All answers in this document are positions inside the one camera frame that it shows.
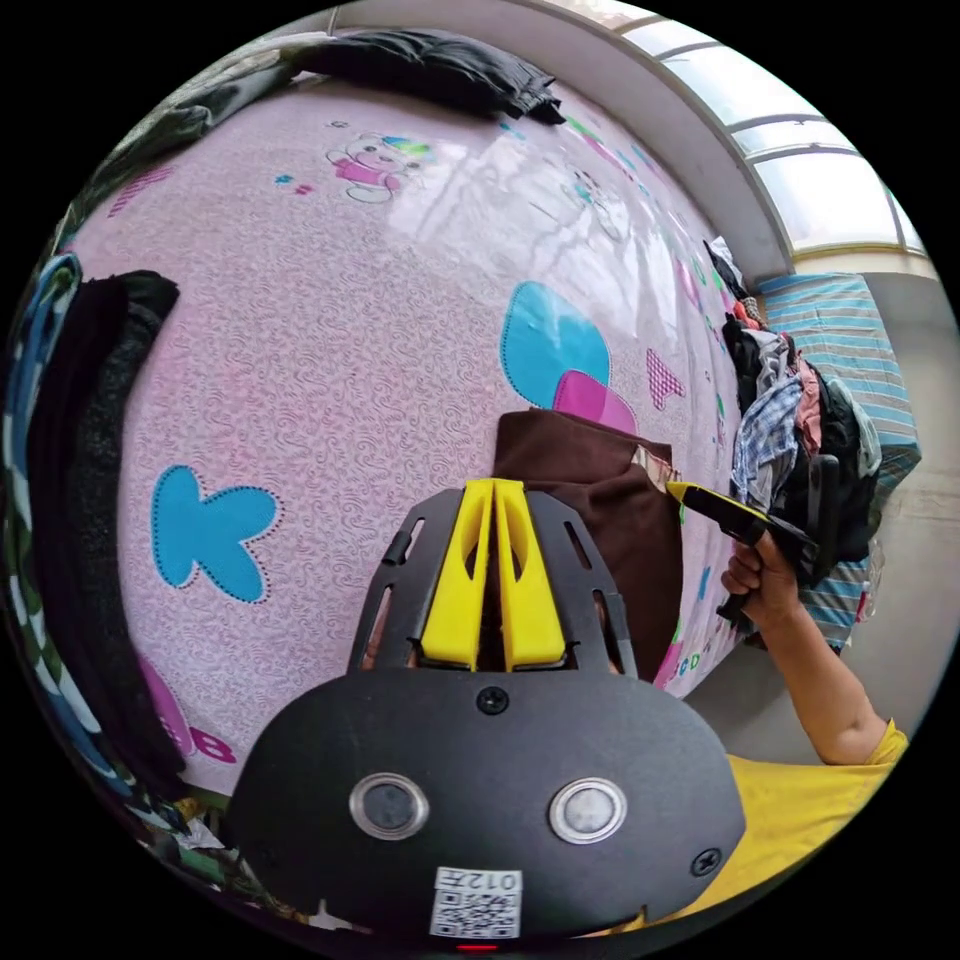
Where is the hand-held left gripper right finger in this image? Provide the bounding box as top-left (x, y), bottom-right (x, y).
top-left (494, 479), bottom-right (568, 671)

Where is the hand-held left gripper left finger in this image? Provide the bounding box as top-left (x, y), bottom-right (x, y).
top-left (419, 479), bottom-right (495, 671)

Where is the brown long-sleeved shirt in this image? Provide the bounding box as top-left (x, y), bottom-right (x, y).
top-left (494, 408), bottom-right (685, 684)

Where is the person's right forearm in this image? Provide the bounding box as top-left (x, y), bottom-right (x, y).
top-left (749, 599), bottom-right (895, 768)

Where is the person's right hand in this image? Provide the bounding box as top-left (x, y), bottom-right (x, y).
top-left (720, 533), bottom-right (810, 633)

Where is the pile of mixed clothes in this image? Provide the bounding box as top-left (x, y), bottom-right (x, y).
top-left (703, 238), bottom-right (888, 565)

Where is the bed with pink printed sheet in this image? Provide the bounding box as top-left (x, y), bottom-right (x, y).
top-left (44, 74), bottom-right (755, 798)

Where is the person's body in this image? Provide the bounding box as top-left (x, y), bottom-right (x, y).
top-left (614, 718), bottom-right (913, 935)

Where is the window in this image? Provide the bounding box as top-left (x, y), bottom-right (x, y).
top-left (622, 14), bottom-right (931, 260)

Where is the stack of dark folded clothes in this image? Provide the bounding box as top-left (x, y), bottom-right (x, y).
top-left (28, 269), bottom-right (189, 783)

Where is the blue patterned blanket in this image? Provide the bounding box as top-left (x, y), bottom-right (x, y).
top-left (0, 253), bottom-right (144, 834)

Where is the black folded garment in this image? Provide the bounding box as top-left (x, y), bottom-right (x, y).
top-left (298, 28), bottom-right (568, 126)

